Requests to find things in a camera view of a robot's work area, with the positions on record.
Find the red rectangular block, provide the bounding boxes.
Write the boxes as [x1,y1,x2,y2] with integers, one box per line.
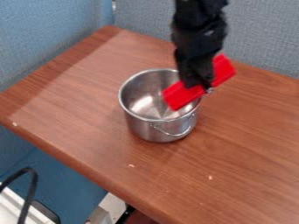
[163,54,237,111]

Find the white appliance at corner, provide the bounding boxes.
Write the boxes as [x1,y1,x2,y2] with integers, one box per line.
[0,185,62,224]

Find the black table leg bracket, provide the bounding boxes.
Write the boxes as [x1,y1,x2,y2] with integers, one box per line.
[115,206,137,224]

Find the black cable loop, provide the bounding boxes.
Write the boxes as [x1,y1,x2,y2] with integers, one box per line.
[0,166,41,224]

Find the stainless steel metal pot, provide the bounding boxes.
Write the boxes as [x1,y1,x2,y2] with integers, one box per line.
[118,68,202,143]

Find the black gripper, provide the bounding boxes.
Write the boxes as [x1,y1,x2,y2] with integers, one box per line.
[173,17,229,90]

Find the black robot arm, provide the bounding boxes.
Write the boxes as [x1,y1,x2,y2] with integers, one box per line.
[173,0,229,90]

